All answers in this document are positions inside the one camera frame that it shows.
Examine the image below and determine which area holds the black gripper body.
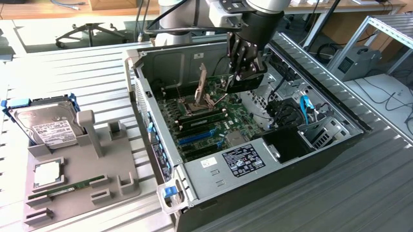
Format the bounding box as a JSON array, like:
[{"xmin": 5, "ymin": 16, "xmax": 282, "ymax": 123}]
[{"xmin": 233, "ymin": 11, "xmax": 284, "ymax": 48}]

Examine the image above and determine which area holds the low-profile graphics card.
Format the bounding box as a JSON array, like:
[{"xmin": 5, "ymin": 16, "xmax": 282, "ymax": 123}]
[{"xmin": 192, "ymin": 62, "xmax": 264, "ymax": 108}]

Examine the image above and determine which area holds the silver drive cage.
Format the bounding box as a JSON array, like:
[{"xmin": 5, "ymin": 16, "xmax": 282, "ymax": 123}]
[{"xmin": 240, "ymin": 47, "xmax": 323, "ymax": 126}]

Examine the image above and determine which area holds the green motherboard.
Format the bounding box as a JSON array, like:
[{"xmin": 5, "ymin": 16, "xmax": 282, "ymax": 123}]
[{"xmin": 153, "ymin": 79, "xmax": 268, "ymax": 162}]

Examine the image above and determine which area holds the empty black RAM slot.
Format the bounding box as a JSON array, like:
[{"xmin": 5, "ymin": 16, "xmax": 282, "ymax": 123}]
[
  {"xmin": 177, "ymin": 111, "xmax": 225, "ymax": 124},
  {"xmin": 176, "ymin": 108, "xmax": 225, "ymax": 121}
]

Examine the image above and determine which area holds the CPU socket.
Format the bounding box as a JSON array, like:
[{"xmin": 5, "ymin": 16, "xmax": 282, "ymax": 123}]
[{"xmin": 180, "ymin": 95, "xmax": 209, "ymax": 116}]

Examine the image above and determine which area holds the black RAM stick white label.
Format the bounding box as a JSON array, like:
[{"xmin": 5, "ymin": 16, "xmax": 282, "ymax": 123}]
[{"xmin": 177, "ymin": 112, "xmax": 227, "ymax": 130}]

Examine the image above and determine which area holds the light wooden desk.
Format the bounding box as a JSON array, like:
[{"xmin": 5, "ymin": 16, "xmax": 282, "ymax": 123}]
[
  {"xmin": 286, "ymin": 0, "xmax": 407, "ymax": 48},
  {"xmin": 0, "ymin": 0, "xmax": 161, "ymax": 20}
]

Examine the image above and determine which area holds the silver chipset heatsink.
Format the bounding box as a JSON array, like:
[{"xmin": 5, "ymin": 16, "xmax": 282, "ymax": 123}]
[{"xmin": 224, "ymin": 132, "xmax": 248, "ymax": 147}]

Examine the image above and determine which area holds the grey controller box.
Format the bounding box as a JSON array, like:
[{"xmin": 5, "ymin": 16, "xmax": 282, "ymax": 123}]
[{"xmin": 328, "ymin": 45, "xmax": 383, "ymax": 82}]

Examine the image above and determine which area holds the blue expansion slot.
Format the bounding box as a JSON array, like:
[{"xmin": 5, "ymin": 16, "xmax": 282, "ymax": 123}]
[{"xmin": 176, "ymin": 127, "xmax": 217, "ymax": 146}]

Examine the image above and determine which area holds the silver disk bay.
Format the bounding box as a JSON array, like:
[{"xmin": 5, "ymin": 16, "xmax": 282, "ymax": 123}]
[{"xmin": 296, "ymin": 115, "xmax": 354, "ymax": 152}]

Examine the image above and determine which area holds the brown cardboard box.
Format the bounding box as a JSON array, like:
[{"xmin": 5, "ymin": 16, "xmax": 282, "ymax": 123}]
[{"xmin": 88, "ymin": 0, "xmax": 143, "ymax": 11}]

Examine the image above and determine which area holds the black office chair base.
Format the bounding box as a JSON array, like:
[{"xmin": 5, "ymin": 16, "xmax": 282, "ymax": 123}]
[{"xmin": 54, "ymin": 23, "xmax": 127, "ymax": 48}]

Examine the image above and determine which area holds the silver power supply unit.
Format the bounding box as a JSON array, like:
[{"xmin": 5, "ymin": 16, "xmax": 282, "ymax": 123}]
[{"xmin": 175, "ymin": 139, "xmax": 284, "ymax": 203}]

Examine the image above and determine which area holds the open black PC case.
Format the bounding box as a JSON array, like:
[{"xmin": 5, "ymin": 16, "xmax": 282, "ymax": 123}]
[{"xmin": 124, "ymin": 40, "xmax": 374, "ymax": 232}]

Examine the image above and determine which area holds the blue case release latch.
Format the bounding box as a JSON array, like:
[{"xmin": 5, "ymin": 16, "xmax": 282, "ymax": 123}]
[{"xmin": 163, "ymin": 185, "xmax": 177, "ymax": 199}]

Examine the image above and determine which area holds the silver hard disk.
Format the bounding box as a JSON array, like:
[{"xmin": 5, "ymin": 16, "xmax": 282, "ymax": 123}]
[{"xmin": 8, "ymin": 101, "xmax": 80, "ymax": 150}]

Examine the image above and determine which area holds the grey parts rack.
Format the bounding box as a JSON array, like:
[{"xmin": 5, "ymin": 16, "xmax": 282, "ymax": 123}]
[{"xmin": 21, "ymin": 108, "xmax": 143, "ymax": 230}]

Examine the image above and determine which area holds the blue disk caddy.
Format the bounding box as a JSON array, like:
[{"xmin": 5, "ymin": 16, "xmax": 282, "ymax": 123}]
[{"xmin": 0, "ymin": 92, "xmax": 81, "ymax": 148}]

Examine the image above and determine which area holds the green RAM stick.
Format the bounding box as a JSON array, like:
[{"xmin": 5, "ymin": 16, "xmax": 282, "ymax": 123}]
[{"xmin": 28, "ymin": 175, "xmax": 109, "ymax": 200}]

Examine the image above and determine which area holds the silver CPU chip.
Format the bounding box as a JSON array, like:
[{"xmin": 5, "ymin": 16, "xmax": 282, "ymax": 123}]
[{"xmin": 33, "ymin": 161, "xmax": 65, "ymax": 188}]

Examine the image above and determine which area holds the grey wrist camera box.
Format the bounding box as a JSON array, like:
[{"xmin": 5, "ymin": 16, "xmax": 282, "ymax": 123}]
[{"xmin": 207, "ymin": 0, "xmax": 249, "ymax": 29}]

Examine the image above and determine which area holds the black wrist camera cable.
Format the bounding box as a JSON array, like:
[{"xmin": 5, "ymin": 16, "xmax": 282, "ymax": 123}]
[{"xmin": 143, "ymin": 0, "xmax": 243, "ymax": 35}]

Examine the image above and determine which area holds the black wire bundle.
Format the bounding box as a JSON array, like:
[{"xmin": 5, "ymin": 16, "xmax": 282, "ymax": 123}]
[{"xmin": 266, "ymin": 98, "xmax": 307, "ymax": 129}]

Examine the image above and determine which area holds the blue SATA wire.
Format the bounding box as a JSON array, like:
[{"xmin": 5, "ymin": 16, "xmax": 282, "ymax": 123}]
[{"xmin": 299, "ymin": 95, "xmax": 312, "ymax": 126}]

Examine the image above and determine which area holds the black hanging cable with plug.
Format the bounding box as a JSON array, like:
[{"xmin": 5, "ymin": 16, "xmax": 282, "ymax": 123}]
[{"xmin": 133, "ymin": 0, "xmax": 147, "ymax": 42}]

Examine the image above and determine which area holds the aluminium slat table frame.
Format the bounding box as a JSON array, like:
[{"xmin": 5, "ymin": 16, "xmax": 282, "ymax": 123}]
[{"xmin": 324, "ymin": 13, "xmax": 413, "ymax": 82}]

